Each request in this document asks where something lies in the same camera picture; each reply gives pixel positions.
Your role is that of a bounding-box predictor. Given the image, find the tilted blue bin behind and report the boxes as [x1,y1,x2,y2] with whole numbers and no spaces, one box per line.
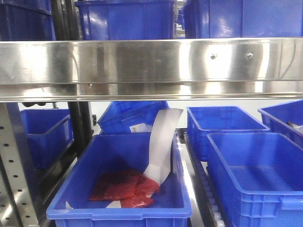
[98,101,169,134]

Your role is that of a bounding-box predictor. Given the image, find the blue bin rear middle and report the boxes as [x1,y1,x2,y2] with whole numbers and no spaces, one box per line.
[187,106,270,162]

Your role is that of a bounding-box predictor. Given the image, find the blue bin upper middle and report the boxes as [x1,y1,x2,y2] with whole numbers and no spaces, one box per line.
[75,0,175,40]

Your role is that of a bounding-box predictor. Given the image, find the blue bin lower left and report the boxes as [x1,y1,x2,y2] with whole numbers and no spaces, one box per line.
[20,109,74,169]

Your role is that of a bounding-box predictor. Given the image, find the blue bin upper right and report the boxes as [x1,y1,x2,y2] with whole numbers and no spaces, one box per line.
[183,0,303,38]

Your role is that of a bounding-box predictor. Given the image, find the blue bin with red bag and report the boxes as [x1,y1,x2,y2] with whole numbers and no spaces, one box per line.
[46,133,192,227]

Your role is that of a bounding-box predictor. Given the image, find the blue bin front right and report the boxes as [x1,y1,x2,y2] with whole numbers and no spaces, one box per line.
[207,133,303,227]

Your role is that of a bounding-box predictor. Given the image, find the blue bin far right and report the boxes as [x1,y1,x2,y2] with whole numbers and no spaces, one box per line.
[258,100,303,147]

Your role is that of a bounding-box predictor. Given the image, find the blue bin upper left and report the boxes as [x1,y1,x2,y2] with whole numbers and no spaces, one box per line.
[0,0,55,41]

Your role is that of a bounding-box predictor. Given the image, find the white paper strip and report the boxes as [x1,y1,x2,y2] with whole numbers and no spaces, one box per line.
[144,108,183,184]

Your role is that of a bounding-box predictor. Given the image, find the red plastic bag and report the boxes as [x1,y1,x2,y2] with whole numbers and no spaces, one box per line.
[89,168,160,208]

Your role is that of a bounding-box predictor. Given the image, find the white roller conveyor track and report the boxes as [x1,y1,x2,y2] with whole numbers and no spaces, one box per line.
[184,133,228,227]

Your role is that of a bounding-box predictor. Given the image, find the stainless steel shelf rail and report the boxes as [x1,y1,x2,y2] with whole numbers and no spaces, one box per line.
[0,38,303,102]

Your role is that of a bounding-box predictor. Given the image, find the perforated steel shelf post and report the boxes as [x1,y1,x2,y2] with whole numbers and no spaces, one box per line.
[0,103,41,227]

